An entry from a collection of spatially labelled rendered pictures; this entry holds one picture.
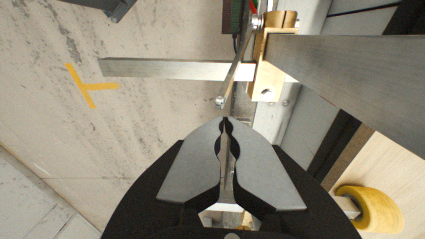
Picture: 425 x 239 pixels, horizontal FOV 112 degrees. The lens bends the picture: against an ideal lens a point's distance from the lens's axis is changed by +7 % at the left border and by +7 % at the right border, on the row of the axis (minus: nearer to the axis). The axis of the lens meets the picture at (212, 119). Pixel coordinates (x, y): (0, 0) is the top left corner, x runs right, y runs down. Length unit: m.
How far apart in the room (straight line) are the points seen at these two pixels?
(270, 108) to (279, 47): 0.40
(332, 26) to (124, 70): 0.51
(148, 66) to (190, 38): 0.87
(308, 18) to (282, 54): 0.37
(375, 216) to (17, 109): 2.48
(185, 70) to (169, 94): 1.01
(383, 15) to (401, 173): 0.31
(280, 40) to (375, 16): 0.27
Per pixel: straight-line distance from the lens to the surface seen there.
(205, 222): 2.76
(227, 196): 0.34
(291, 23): 0.27
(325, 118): 0.48
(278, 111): 0.60
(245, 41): 0.20
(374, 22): 0.44
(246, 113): 0.48
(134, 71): 0.30
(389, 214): 0.45
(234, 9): 0.42
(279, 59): 0.19
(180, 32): 1.15
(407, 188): 0.55
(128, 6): 1.25
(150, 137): 1.62
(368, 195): 0.44
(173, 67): 0.27
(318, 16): 0.56
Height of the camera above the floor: 1.12
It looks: 58 degrees down
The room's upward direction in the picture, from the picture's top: 174 degrees counter-clockwise
